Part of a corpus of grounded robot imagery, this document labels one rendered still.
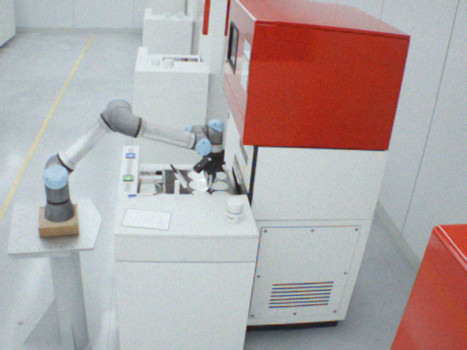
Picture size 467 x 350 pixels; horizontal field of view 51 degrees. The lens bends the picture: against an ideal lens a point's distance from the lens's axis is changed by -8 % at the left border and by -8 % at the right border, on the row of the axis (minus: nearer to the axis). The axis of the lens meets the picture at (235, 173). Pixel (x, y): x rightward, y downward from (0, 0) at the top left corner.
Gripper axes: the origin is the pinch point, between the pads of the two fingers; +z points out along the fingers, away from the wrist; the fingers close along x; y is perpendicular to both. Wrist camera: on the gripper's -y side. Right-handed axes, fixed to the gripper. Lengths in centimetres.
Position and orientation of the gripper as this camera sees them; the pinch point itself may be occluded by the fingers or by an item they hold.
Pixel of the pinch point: (208, 186)
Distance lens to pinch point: 269.6
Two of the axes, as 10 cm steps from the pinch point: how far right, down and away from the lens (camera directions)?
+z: -0.9, 8.9, 4.5
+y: 7.7, -2.2, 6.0
